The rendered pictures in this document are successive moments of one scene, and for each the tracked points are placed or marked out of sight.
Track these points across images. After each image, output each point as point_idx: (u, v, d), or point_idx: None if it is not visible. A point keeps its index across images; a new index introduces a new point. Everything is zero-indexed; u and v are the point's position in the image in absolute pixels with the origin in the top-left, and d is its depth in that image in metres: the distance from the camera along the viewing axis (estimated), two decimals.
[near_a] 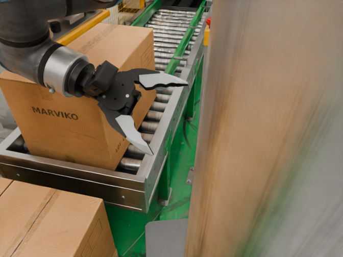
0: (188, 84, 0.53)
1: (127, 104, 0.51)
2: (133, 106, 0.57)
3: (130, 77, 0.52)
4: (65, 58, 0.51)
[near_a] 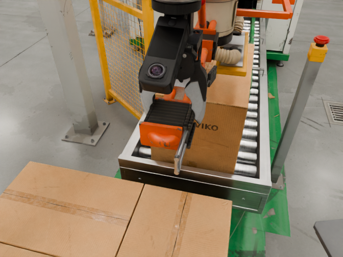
0: (198, 123, 0.51)
1: None
2: None
3: (192, 72, 0.43)
4: None
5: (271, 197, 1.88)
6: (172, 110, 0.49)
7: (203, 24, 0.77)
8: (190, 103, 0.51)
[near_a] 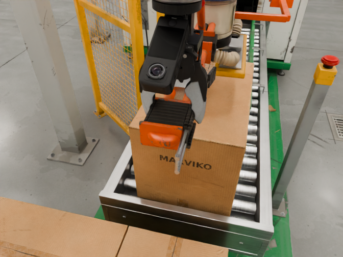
0: (198, 123, 0.51)
1: None
2: None
3: (193, 73, 0.43)
4: None
5: (272, 226, 1.72)
6: (172, 110, 0.49)
7: (202, 26, 0.77)
8: (190, 103, 0.51)
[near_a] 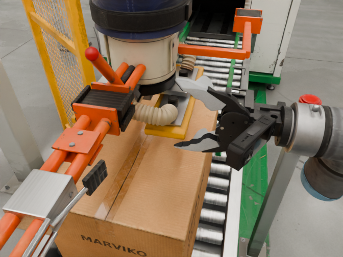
0: (173, 145, 0.56)
1: (218, 120, 0.48)
2: None
3: (225, 143, 0.51)
4: (300, 150, 0.46)
5: None
6: None
7: (112, 80, 0.54)
8: None
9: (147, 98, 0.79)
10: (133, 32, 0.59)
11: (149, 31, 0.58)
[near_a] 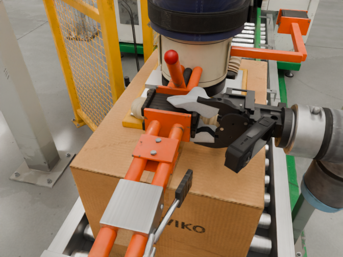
0: None
1: (218, 121, 0.48)
2: None
3: (225, 144, 0.51)
4: (299, 152, 0.46)
5: None
6: None
7: (179, 83, 0.52)
8: None
9: None
10: (198, 34, 0.57)
11: (214, 33, 0.56)
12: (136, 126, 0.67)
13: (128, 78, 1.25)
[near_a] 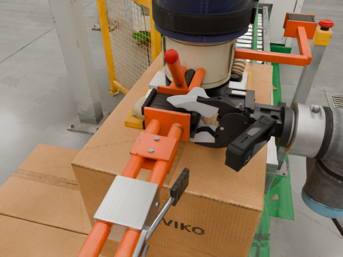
0: None
1: (218, 120, 0.48)
2: None
3: (225, 144, 0.51)
4: (300, 151, 0.46)
5: (275, 183, 1.90)
6: None
7: (180, 83, 0.52)
8: None
9: None
10: (202, 35, 0.57)
11: (217, 34, 0.56)
12: (138, 126, 0.68)
13: None
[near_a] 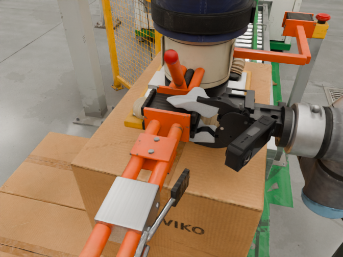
0: None
1: (218, 120, 0.48)
2: None
3: (225, 144, 0.51)
4: (300, 151, 0.46)
5: (275, 173, 1.97)
6: None
7: (180, 83, 0.52)
8: None
9: None
10: (201, 35, 0.57)
11: (216, 34, 0.56)
12: (137, 126, 0.68)
13: None
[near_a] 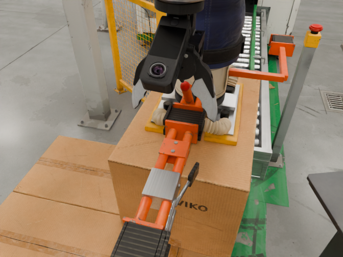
0: (213, 122, 0.50)
1: None
2: None
3: (194, 73, 0.43)
4: None
5: (272, 174, 2.06)
6: (142, 242, 0.45)
7: (190, 101, 0.72)
8: (163, 229, 0.47)
9: None
10: None
11: (215, 63, 0.77)
12: (155, 130, 0.88)
13: None
